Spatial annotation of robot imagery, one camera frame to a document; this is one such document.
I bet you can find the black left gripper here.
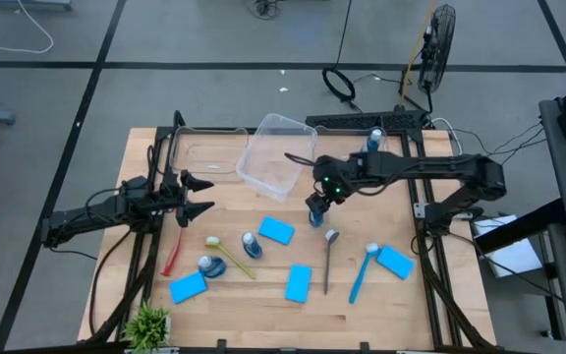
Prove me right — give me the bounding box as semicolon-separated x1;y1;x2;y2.
149;170;215;228

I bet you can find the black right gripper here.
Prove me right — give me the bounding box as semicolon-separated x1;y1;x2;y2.
305;154;361;216

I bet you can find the yellow-green dish brush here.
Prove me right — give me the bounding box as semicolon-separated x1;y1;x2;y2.
203;235;257;280

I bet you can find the blue cellulose sponge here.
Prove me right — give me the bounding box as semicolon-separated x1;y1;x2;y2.
284;264;313;304
257;215;296;246
375;244;416;281
168;271;208;305

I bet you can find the red dish brush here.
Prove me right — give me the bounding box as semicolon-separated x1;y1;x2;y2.
160;226;186;277

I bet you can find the grey dish brush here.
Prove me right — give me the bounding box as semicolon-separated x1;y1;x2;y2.
322;228;341;296

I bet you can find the clear square plastic tub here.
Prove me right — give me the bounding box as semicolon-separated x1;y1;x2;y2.
235;112;319;204

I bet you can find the blue dish brush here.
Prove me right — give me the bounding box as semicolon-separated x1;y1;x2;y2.
348;242;380;305

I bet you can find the black perforated metal plate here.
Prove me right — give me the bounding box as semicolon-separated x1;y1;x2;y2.
305;109;431;132

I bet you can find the small green potted plant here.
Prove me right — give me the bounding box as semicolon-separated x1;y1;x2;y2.
121;300;174;354

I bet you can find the black cart support beam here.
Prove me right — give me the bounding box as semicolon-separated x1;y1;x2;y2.
474;199;566;255

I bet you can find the white paper sheet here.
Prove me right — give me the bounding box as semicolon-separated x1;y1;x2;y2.
472;213;543;279

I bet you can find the black floor fan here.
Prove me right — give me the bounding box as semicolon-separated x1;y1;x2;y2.
418;3;458;94

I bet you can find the grey furniture base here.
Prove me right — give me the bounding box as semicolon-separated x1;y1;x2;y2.
0;0;74;12

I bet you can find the clear plastic bin with handles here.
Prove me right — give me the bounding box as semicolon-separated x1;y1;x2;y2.
168;125;250;184
311;125;391;159

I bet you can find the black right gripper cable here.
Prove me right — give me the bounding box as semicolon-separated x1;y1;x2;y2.
284;151;317;167

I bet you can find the black aluminium table frame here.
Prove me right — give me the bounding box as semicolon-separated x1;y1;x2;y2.
84;110;498;351

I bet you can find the black coiled power cable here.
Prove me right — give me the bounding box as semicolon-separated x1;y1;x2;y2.
320;0;363;113

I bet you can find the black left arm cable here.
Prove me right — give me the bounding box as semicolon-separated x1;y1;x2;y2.
87;228;135;338

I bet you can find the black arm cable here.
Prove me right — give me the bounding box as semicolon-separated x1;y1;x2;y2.
447;230;566;321
87;228;135;338

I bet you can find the white table cable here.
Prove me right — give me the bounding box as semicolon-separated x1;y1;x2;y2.
429;116;464;163

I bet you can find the yellow hanging cable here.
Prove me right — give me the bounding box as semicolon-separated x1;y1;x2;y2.
399;0;436;107

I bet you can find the black cable tangle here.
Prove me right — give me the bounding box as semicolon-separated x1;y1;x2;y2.
246;0;284;21

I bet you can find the black cable bundle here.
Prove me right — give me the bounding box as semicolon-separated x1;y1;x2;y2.
452;122;547;166

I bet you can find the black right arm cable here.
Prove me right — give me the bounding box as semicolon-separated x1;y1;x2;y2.
447;230;566;321

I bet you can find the white floor cable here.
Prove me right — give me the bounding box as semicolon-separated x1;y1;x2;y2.
0;0;55;55

